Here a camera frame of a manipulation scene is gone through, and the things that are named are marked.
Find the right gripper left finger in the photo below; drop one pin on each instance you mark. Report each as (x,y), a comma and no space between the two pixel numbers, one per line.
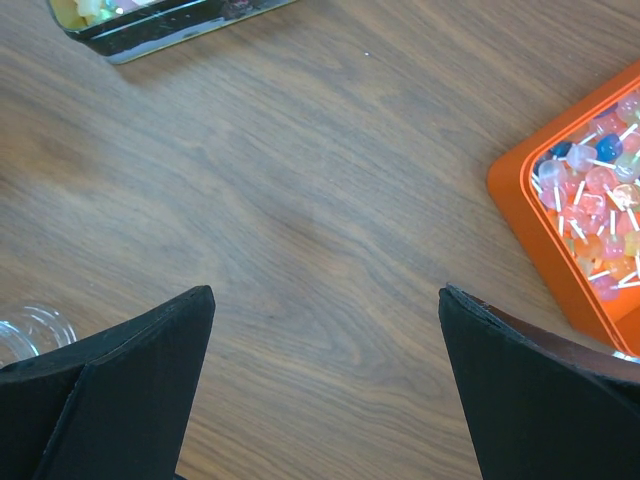
(114,405)

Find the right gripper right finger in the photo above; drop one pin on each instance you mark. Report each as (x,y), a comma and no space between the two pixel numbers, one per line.
(537,405)

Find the clear plastic jar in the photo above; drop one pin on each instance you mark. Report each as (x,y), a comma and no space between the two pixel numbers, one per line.
(29,330)

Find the gold tin of gummy candies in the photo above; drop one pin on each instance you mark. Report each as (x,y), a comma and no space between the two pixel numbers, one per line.
(122,31)

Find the orange box of lollipops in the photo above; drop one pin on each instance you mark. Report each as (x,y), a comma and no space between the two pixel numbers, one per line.
(570,193)

